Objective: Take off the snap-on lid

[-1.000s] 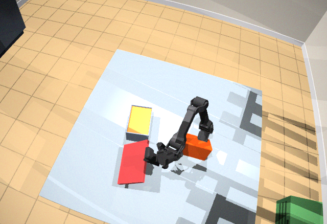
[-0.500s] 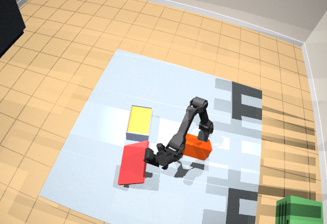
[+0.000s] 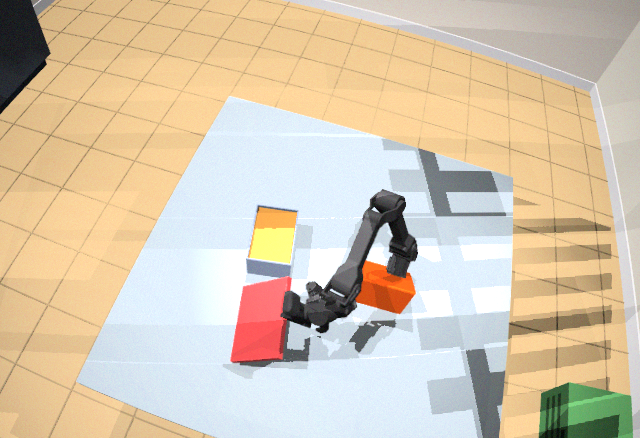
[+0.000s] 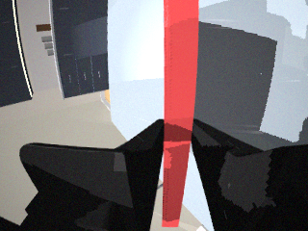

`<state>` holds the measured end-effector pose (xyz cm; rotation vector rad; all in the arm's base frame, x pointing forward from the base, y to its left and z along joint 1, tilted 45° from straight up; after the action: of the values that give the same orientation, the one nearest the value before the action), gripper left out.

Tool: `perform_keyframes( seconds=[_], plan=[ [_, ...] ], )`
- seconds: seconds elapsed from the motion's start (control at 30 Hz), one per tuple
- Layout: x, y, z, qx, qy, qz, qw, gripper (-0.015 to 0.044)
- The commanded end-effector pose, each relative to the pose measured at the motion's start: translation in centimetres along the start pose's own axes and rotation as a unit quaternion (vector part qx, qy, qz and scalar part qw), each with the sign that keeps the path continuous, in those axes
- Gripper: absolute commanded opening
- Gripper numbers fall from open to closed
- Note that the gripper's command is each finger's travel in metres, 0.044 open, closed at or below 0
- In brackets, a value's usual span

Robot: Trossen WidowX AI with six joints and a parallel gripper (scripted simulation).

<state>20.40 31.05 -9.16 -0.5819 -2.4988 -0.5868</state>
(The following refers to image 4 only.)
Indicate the red rectangular lid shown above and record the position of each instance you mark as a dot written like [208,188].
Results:
[179,89]

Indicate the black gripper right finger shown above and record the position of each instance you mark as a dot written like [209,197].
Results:
[239,180]

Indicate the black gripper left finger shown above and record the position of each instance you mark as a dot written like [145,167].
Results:
[128,174]

